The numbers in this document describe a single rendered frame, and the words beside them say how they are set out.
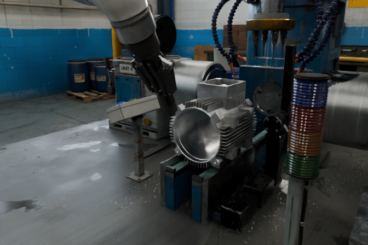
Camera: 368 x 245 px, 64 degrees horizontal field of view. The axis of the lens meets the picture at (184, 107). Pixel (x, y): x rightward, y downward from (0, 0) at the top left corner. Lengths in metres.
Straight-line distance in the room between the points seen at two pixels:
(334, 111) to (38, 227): 0.90
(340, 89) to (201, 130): 0.45
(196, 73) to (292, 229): 0.75
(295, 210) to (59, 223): 0.59
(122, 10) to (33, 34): 5.91
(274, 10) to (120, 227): 0.88
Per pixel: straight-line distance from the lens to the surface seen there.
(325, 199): 1.02
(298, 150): 0.58
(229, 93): 0.83
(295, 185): 0.62
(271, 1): 1.17
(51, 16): 6.68
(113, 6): 0.62
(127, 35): 0.64
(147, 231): 0.82
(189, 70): 1.24
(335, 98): 1.01
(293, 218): 0.65
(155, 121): 1.35
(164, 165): 0.84
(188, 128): 0.91
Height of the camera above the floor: 1.29
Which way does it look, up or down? 15 degrees down
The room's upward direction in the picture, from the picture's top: straight up
